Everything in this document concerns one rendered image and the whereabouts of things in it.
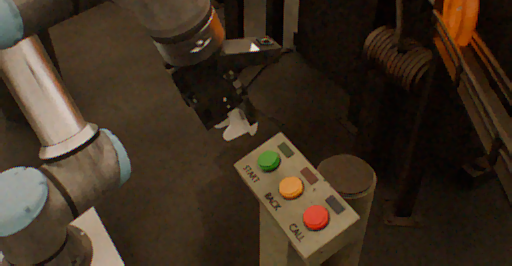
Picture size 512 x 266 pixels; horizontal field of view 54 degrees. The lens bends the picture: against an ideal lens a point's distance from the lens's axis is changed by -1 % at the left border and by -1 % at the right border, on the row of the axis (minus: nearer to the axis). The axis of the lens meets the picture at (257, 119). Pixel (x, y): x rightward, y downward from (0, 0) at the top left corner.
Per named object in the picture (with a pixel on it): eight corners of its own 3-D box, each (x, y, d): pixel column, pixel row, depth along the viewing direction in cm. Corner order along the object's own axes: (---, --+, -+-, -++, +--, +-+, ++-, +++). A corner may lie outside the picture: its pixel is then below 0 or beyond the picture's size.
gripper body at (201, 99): (188, 108, 79) (154, 53, 70) (233, 77, 80) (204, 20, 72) (210, 135, 74) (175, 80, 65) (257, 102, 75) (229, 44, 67)
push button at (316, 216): (320, 205, 83) (317, 199, 82) (334, 221, 81) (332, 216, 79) (300, 219, 83) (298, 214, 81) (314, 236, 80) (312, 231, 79)
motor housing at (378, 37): (370, 150, 181) (396, 17, 146) (413, 190, 166) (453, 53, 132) (341, 163, 176) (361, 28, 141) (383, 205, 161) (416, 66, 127)
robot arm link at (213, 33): (194, -11, 69) (227, 17, 62) (208, 16, 72) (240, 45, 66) (140, 24, 68) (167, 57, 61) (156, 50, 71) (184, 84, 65)
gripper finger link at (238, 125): (229, 149, 83) (208, 114, 77) (257, 128, 84) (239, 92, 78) (238, 160, 81) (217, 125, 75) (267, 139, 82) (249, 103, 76)
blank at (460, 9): (453, 50, 121) (439, 49, 121) (457, -15, 120) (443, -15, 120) (476, 44, 106) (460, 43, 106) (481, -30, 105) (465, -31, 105)
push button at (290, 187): (295, 176, 88) (292, 171, 87) (308, 191, 86) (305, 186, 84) (277, 189, 88) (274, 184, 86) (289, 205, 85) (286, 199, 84)
